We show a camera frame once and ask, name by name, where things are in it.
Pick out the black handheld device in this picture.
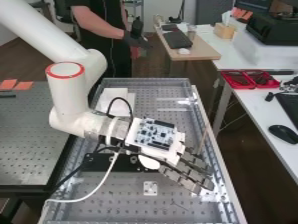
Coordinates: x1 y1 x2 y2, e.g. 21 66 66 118
129 15 146 38

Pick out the person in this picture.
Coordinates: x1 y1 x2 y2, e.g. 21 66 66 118
65 0 154 80

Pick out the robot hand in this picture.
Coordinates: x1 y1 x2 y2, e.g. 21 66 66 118
124 116 217 198

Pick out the large black case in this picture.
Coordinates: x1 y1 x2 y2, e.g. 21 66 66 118
245 10 298 47

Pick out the black cable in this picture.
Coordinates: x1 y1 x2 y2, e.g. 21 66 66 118
105 96 136 118
47 143 122 196

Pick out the white desk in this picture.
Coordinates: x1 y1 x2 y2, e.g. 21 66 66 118
219 70 298 187
193 23 298 72

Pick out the white mouse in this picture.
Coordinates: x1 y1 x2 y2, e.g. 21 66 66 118
177 47 193 56

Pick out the orange flat card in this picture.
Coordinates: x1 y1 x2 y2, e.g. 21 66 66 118
0 78 20 91
13 80 36 92

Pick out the black plate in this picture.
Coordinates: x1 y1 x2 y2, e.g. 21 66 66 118
82 150 160 173

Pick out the small white box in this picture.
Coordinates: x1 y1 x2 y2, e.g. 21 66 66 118
96 87 137 118

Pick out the red tray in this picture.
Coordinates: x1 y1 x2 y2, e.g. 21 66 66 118
245 69 282 90
219 69 258 91

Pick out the small white bracket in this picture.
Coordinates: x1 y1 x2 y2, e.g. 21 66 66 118
141 180 160 197

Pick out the white cable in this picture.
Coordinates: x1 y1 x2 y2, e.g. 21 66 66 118
43 148 124 205

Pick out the wooden desk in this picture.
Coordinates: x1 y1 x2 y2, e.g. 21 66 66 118
153 22 222 80

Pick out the clear box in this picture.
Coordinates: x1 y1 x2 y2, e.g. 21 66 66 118
37 77 249 224

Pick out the black keyboard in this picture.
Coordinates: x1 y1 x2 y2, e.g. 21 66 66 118
162 30 194 50
274 92 298 132

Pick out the black mouse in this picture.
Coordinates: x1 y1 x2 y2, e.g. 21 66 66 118
267 124 298 145

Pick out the small wooden box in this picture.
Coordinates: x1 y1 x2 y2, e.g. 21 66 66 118
213 21 237 40

